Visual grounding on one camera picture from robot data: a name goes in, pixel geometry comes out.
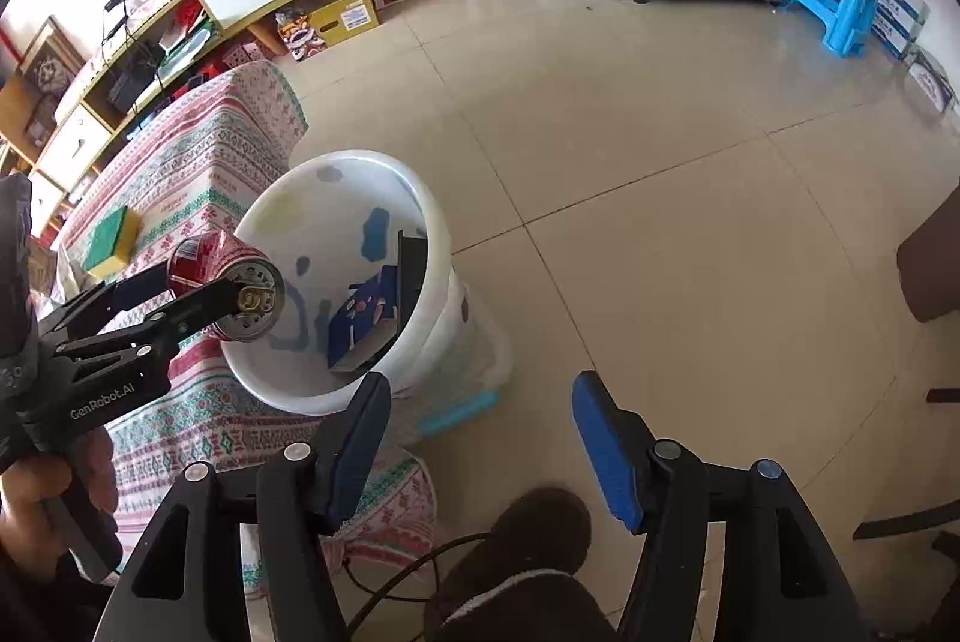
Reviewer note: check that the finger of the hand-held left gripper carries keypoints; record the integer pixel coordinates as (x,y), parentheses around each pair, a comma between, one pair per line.
(202,304)
(135,286)

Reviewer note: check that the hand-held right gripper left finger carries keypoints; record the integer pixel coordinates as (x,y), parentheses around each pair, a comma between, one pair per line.
(356,447)

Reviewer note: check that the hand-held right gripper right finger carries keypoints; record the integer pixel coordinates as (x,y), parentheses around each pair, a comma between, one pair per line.
(607,454)

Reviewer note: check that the red soda can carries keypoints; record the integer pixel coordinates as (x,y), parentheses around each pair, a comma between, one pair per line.
(217,256)

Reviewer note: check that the green yellow sponge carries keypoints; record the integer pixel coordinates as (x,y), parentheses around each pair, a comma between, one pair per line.
(112,237)

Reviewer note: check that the white plastic bucket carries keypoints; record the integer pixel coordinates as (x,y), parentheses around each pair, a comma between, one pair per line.
(285,207)

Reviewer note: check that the person's left hand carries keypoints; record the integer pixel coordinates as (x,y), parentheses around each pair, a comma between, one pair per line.
(30,507)

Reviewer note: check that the brown fuzzy slipper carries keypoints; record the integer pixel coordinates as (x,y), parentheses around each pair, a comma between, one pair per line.
(525,537)

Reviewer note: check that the blue cardboard box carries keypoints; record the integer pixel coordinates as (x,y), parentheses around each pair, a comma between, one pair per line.
(360,312)

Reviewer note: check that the patterned red green tablecloth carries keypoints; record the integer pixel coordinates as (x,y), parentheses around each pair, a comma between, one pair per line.
(195,162)

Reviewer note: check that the white spotted plastic stool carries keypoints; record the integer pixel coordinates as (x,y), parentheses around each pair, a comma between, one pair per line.
(484,357)

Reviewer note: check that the dark flat box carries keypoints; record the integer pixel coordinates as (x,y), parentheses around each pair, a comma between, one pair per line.
(411,274)

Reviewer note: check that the black electronic box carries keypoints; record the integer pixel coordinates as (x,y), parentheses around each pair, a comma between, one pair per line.
(135,79)

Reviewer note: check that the framed picture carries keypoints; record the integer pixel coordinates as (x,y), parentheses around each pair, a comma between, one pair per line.
(49,61)

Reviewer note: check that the colourful lion toy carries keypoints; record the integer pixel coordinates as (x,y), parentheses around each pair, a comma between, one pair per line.
(300,38)

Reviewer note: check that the yellow cardboard box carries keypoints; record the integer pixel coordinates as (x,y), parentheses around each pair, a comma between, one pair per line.
(345,16)

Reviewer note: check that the brown wooden chair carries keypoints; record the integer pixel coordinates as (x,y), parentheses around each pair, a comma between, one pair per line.
(934,267)

